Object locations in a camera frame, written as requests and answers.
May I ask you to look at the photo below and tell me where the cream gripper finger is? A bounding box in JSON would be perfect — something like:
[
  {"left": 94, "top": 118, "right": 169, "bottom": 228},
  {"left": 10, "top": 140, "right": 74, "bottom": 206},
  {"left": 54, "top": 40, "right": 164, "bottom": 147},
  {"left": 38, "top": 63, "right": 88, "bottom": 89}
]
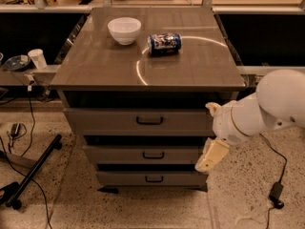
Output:
[{"left": 205, "top": 102, "right": 221, "bottom": 116}]

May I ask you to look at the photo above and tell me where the grey top drawer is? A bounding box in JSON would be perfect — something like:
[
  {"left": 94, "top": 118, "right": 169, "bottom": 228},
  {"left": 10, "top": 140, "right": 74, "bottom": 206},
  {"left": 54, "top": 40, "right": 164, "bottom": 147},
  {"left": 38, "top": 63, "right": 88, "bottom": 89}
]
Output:
[{"left": 64, "top": 108, "right": 214, "bottom": 136}]

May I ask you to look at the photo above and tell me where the grey drawer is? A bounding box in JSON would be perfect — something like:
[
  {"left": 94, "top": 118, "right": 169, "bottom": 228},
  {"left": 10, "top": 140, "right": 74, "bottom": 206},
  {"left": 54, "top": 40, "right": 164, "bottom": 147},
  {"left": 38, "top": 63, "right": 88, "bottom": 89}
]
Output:
[
  {"left": 83, "top": 145, "right": 203, "bottom": 164},
  {"left": 64, "top": 108, "right": 214, "bottom": 136},
  {"left": 96, "top": 171, "right": 208, "bottom": 187}
]

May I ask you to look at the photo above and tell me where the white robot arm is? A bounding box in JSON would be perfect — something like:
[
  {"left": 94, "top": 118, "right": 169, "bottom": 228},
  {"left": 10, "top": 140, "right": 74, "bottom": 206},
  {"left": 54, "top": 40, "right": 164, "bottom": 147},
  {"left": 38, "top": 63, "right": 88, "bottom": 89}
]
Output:
[{"left": 195, "top": 70, "right": 305, "bottom": 173}]

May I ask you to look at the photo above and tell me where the grey drawer cabinet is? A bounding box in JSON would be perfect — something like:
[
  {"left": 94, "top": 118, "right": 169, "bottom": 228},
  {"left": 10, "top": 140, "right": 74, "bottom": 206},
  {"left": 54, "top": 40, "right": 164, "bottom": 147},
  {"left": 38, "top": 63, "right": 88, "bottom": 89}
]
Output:
[{"left": 51, "top": 8, "right": 245, "bottom": 191}]

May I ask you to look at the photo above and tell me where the grey middle drawer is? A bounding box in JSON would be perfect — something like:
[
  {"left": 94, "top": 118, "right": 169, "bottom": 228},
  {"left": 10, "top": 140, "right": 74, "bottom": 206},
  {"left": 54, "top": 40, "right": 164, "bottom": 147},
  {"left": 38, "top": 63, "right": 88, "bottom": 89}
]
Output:
[{"left": 83, "top": 145, "right": 203, "bottom": 164}]

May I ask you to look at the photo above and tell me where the grey bottom drawer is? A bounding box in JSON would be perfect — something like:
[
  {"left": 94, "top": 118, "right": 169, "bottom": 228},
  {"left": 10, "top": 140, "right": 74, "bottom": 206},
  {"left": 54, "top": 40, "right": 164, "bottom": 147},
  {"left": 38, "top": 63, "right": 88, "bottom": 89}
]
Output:
[{"left": 96, "top": 171, "right": 208, "bottom": 187}]

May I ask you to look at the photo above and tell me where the black power adapter right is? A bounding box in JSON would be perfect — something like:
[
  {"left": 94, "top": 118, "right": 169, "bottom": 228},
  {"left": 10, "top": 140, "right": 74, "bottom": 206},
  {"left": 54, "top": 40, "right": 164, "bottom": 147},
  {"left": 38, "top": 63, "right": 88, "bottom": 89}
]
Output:
[{"left": 269, "top": 182, "right": 284, "bottom": 209}]

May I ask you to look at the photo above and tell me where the black power adapter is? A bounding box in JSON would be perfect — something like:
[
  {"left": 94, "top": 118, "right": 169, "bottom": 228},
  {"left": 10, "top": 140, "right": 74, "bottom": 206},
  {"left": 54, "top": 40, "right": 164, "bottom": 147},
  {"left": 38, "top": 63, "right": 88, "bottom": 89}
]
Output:
[
  {"left": 269, "top": 182, "right": 284, "bottom": 209},
  {"left": 10, "top": 123, "right": 20, "bottom": 137}
]

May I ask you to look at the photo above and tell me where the blue soda can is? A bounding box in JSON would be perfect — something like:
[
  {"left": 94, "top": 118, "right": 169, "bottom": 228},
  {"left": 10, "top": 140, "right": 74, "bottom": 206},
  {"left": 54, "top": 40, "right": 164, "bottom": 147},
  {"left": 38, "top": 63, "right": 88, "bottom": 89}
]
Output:
[{"left": 147, "top": 32, "right": 182, "bottom": 55}]

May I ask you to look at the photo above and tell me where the white ceramic bowl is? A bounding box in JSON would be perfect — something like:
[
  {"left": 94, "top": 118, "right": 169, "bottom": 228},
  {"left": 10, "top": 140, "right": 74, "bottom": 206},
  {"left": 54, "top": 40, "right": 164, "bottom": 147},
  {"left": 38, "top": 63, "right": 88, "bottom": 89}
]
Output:
[{"left": 108, "top": 17, "right": 141, "bottom": 45}]

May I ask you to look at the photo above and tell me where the white paper cup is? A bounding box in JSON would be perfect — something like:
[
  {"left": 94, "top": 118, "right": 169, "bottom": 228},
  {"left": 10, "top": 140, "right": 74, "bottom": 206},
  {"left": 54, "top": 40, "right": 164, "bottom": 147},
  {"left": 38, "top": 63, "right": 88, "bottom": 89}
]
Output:
[{"left": 28, "top": 49, "right": 47, "bottom": 70}]

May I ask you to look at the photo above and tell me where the black power adapter left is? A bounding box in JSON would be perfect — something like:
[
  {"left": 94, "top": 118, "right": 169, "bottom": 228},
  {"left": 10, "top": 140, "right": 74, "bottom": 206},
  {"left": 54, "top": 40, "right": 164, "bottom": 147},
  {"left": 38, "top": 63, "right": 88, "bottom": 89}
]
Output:
[{"left": 10, "top": 123, "right": 20, "bottom": 137}]

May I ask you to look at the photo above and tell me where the dark blue bowl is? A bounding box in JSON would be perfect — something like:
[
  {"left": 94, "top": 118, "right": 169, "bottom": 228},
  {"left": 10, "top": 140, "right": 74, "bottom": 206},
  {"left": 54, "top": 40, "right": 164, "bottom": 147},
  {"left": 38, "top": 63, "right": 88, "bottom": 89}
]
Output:
[{"left": 3, "top": 54, "right": 31, "bottom": 72}]

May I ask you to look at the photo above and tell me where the black floor cable left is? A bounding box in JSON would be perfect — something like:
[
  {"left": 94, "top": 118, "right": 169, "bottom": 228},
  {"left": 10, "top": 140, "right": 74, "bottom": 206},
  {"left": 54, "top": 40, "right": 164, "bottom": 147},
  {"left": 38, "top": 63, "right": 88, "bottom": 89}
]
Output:
[{"left": 0, "top": 84, "right": 53, "bottom": 229}]

